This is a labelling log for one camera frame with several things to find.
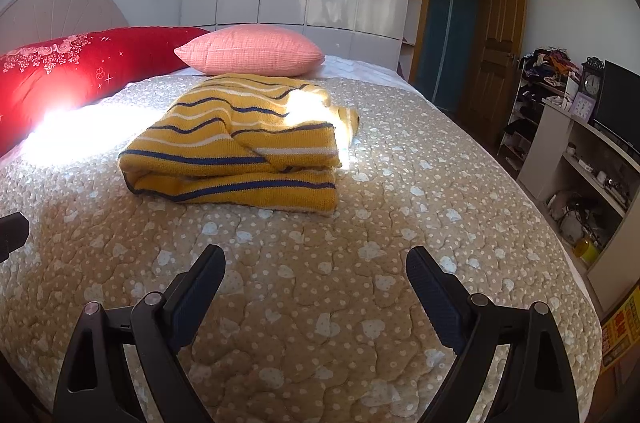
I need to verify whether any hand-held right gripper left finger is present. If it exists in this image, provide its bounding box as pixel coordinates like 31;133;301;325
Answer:
52;244;227;423

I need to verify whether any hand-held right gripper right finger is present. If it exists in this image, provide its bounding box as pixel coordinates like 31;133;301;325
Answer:
406;246;581;423

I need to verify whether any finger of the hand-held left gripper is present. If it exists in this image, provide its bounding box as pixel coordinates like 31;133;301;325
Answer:
0;212;29;262

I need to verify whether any yellow striped knit sweater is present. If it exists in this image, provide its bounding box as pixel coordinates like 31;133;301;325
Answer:
118;73;361;216

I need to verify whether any pile of clothes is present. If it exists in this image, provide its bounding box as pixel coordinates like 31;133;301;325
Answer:
522;48;583;86

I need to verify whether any beige dotted quilted bedspread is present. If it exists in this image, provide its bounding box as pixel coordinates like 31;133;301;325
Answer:
0;70;603;423

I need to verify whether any yellow jar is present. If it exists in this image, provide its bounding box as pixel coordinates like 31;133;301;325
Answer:
575;238;601;264

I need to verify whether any red floral pillow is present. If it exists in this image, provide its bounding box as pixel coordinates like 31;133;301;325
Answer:
0;26;211;156

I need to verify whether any yellow printed box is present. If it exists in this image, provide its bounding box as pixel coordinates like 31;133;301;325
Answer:
600;285;640;374

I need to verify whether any white shelf desk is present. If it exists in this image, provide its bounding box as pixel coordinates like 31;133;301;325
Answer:
517;98;640;314

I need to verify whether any shoe rack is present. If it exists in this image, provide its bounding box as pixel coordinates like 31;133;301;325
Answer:
500;53;571;174

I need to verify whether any white curved headboard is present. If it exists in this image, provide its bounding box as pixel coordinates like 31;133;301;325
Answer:
0;0;130;54

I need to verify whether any small purple clock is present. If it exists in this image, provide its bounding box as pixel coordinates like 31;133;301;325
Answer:
570;92;596;120

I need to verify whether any wooden door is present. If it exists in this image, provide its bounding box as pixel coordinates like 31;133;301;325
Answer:
462;0;528;134

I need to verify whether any pink pillow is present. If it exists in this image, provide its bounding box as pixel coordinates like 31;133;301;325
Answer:
174;24;326;76

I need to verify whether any black monitor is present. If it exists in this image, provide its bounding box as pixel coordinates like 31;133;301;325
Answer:
592;60;640;149

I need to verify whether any ornate dark mantel clock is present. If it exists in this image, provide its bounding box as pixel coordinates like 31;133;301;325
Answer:
580;56;606;99

